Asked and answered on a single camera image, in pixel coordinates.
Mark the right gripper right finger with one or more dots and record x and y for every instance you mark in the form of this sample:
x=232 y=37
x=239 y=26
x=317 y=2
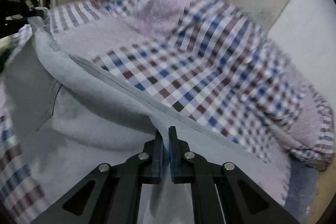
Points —
x=221 y=193

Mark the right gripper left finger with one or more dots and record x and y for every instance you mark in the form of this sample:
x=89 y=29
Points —
x=110 y=194

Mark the light blue denim pants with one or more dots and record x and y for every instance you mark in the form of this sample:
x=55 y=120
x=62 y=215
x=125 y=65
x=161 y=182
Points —
x=99 y=118

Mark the blue plush pillow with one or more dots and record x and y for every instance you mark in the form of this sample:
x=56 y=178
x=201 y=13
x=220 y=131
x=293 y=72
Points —
x=302 y=190

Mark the checkered patchwork bed sheet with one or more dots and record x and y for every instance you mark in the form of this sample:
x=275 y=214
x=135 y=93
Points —
x=28 y=94

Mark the checkered folded quilt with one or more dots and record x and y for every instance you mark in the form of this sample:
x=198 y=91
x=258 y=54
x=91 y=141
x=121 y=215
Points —
x=207 y=60

